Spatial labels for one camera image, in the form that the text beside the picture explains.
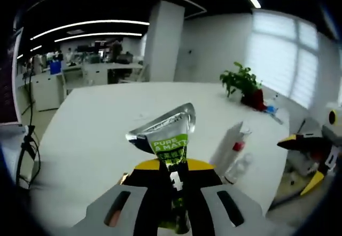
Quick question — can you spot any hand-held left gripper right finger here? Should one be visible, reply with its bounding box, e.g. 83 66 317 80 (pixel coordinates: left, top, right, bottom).
184 159 268 236

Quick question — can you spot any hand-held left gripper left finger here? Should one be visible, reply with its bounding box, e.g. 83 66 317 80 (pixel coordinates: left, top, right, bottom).
65 159 173 236

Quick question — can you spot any small clear cap skincare bottle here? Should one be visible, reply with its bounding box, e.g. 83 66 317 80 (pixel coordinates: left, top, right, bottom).
227 152 254 185

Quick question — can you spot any red collar skincare pump bottle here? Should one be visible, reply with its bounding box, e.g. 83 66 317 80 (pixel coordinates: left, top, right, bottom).
223 127 253 185

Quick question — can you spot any white skincare tube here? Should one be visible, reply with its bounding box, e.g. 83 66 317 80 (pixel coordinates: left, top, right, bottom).
209 121 244 177

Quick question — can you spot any black green skincare sachet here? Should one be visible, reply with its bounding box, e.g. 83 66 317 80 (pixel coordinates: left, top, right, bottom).
125 102 197 234

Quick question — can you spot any small blue object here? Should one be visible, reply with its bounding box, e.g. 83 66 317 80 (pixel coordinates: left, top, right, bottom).
264 104 279 115

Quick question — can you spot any red bag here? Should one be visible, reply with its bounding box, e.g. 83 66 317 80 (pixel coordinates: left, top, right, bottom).
242 89 266 112

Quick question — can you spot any green potted plant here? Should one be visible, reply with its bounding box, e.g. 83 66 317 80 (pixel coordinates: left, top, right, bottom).
219 61 264 104

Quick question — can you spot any window with white blind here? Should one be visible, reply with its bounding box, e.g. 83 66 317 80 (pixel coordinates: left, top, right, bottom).
251 9 322 109

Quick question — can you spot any white office cabinet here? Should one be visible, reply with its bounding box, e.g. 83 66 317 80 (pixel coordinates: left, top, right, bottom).
63 62 146 86

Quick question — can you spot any blue box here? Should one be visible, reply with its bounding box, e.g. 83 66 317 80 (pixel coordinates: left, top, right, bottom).
49 61 63 75

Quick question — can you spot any computer monitor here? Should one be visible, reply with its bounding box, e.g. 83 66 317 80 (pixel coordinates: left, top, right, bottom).
0 27 27 140

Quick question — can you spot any black laptop cable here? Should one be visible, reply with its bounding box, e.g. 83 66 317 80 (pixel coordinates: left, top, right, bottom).
15 137 42 192

